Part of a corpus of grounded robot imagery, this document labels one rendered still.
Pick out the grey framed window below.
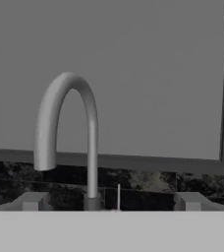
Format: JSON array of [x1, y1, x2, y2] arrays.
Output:
[[0, 0, 224, 177]]

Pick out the grey curved sink faucet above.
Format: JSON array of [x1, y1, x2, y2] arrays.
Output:
[[33, 72, 103, 212]]

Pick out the thin grey faucet handle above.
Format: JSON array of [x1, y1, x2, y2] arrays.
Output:
[[116, 183, 122, 212]]

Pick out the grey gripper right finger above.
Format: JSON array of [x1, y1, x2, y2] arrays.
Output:
[[174, 191, 224, 212]]

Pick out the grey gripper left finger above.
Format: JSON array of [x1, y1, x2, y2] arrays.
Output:
[[0, 191, 52, 212]]

